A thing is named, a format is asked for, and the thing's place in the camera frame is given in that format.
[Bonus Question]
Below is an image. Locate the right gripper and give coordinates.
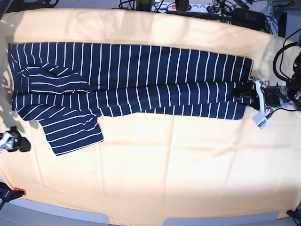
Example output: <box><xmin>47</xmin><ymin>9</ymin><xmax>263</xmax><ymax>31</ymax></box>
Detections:
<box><xmin>0</xmin><ymin>126</ymin><xmax>31</xmax><ymax>152</ymax></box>

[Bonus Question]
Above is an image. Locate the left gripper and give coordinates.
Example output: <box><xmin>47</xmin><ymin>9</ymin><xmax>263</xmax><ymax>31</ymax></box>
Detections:
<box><xmin>229</xmin><ymin>83</ymin><xmax>292</xmax><ymax>108</ymax></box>

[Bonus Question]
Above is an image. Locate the navy white striped T-shirt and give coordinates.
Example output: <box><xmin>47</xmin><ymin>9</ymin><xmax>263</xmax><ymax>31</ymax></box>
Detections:
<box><xmin>8</xmin><ymin>42</ymin><xmax>253</xmax><ymax>155</ymax></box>

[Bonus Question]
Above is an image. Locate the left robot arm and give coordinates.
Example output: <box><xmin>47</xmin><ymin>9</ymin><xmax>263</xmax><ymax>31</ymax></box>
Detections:
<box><xmin>232</xmin><ymin>40</ymin><xmax>301</xmax><ymax>113</ymax></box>

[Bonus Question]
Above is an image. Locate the blue red clamp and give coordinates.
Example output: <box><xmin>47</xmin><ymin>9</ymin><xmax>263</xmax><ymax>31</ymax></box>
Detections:
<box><xmin>0</xmin><ymin>182</ymin><xmax>26</xmax><ymax>202</ymax></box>

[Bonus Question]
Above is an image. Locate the grey pad bottom left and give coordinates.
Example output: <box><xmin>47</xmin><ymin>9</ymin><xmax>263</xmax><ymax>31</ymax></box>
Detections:
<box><xmin>0</xmin><ymin>204</ymin><xmax>109</xmax><ymax>226</ymax></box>

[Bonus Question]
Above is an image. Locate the grey pad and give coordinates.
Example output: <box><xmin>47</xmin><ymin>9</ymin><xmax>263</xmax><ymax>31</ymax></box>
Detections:
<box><xmin>163</xmin><ymin>211</ymin><xmax>279</xmax><ymax>226</ymax></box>
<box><xmin>0</xmin><ymin>204</ymin><xmax>109</xmax><ymax>226</ymax></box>

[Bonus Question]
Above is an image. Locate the black power adapter box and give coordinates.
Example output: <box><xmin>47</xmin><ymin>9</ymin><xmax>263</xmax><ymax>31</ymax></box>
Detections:
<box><xmin>231</xmin><ymin>8</ymin><xmax>266</xmax><ymax>25</ymax></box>

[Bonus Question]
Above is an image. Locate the black round object top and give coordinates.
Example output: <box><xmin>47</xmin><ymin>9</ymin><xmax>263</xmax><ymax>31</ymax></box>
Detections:
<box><xmin>175</xmin><ymin>0</ymin><xmax>190</xmax><ymax>13</ymax></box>

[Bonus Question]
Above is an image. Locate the white power strip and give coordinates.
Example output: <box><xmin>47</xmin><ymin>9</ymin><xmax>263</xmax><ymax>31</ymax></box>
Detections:
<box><xmin>151</xmin><ymin>1</ymin><xmax>219</xmax><ymax>13</ymax></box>

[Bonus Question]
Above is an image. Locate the yellow table cloth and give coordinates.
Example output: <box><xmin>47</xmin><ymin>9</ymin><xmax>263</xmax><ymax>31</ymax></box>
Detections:
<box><xmin>0</xmin><ymin>8</ymin><xmax>301</xmax><ymax>226</ymax></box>

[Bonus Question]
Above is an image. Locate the grey pad bottom right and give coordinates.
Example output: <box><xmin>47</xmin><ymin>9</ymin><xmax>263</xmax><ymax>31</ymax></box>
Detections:
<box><xmin>163</xmin><ymin>211</ymin><xmax>279</xmax><ymax>226</ymax></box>

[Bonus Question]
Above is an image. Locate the black clamp right corner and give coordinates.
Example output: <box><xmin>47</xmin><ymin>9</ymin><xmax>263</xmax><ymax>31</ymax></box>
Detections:
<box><xmin>286</xmin><ymin>209</ymin><xmax>301</xmax><ymax>226</ymax></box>

